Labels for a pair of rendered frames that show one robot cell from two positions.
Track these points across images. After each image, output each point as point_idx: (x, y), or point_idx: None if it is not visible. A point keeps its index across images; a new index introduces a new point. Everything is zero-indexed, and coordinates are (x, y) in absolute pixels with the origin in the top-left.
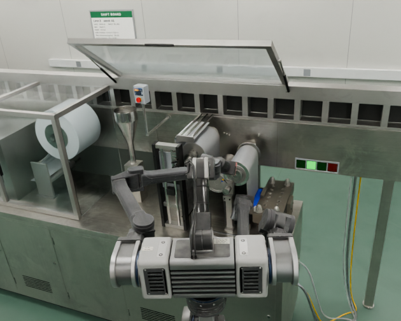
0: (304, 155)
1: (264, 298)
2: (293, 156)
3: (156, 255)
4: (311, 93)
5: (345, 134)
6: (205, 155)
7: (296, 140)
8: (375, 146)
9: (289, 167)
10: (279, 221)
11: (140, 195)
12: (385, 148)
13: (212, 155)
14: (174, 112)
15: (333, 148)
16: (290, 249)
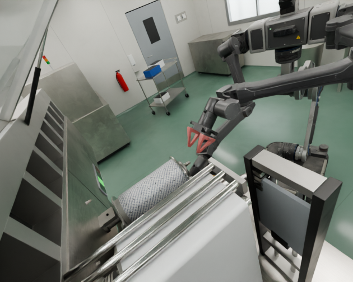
0: (94, 179)
1: None
2: (98, 188)
3: (323, 3)
4: (33, 114)
5: (72, 140)
6: (226, 102)
7: (83, 173)
8: (77, 137)
9: (107, 201)
10: None
11: None
12: (77, 135)
13: (218, 102)
14: None
15: (84, 156)
16: (238, 32)
